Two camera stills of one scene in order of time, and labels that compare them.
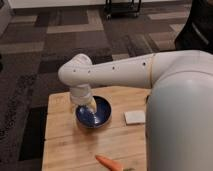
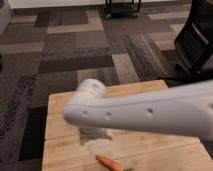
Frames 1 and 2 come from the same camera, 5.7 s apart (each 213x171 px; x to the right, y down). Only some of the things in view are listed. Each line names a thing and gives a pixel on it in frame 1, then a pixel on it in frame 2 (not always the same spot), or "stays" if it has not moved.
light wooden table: [69, 146] stays
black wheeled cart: [115, 9] stays
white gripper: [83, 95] to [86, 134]
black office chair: [197, 34] stays
